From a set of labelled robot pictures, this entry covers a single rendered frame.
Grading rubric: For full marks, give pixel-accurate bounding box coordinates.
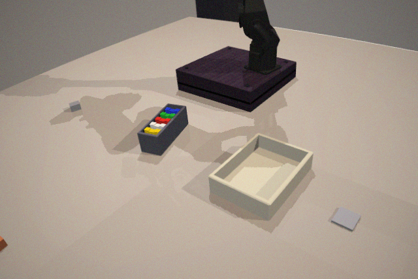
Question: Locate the yellow fuse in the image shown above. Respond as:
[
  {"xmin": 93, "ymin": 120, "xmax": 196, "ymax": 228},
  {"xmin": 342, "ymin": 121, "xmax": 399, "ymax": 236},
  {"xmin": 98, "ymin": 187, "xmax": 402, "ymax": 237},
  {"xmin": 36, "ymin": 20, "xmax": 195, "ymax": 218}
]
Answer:
[{"xmin": 144, "ymin": 127, "xmax": 160, "ymax": 135}]

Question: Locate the beige rectangular tray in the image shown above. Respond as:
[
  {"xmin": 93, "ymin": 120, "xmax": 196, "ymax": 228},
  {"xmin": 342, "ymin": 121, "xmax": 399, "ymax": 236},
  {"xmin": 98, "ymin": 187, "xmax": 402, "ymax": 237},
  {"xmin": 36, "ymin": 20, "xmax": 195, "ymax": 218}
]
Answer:
[{"xmin": 208, "ymin": 133, "xmax": 314, "ymax": 221}]

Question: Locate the orange rectangular block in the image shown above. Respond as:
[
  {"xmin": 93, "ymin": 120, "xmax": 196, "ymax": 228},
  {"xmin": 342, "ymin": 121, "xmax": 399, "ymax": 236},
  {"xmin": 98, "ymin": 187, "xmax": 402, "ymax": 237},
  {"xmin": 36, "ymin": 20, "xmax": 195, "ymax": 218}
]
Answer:
[{"xmin": 0, "ymin": 236, "xmax": 8, "ymax": 251}]

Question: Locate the white blade fuse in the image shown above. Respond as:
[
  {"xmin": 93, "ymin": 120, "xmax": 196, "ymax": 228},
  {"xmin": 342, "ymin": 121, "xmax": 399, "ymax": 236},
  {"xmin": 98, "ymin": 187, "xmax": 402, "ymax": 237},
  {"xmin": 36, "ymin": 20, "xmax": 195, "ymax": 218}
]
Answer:
[{"xmin": 150, "ymin": 122, "xmax": 166, "ymax": 130}]

